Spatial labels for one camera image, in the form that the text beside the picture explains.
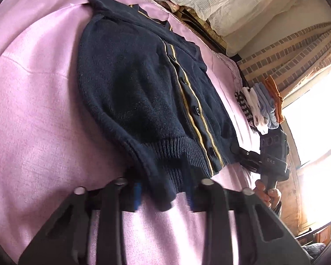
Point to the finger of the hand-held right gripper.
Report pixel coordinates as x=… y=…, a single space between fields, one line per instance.
x=252 y=165
x=244 y=152

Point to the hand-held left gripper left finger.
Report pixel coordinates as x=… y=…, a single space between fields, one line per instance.
x=138 y=196

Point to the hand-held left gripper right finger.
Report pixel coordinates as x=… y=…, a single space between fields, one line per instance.
x=198 y=200

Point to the navy knitted cardigan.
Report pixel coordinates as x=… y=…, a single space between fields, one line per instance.
x=132 y=88

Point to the person's right hand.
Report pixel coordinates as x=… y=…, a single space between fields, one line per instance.
x=275 y=197

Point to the white folded garment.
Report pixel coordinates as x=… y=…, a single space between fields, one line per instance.
x=254 y=103

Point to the black white patterned garment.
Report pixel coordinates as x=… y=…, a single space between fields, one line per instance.
x=241 y=102

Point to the light blue folded garment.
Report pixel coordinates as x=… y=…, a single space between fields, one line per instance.
x=266 y=105

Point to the orange folded garment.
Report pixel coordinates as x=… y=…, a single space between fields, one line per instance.
x=277 y=99

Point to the bright window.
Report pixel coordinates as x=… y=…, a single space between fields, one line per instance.
x=320 y=116

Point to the pink bed sheet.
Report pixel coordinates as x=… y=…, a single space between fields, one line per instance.
x=38 y=116

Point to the white lace cloth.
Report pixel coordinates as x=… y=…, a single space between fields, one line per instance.
x=223 y=0

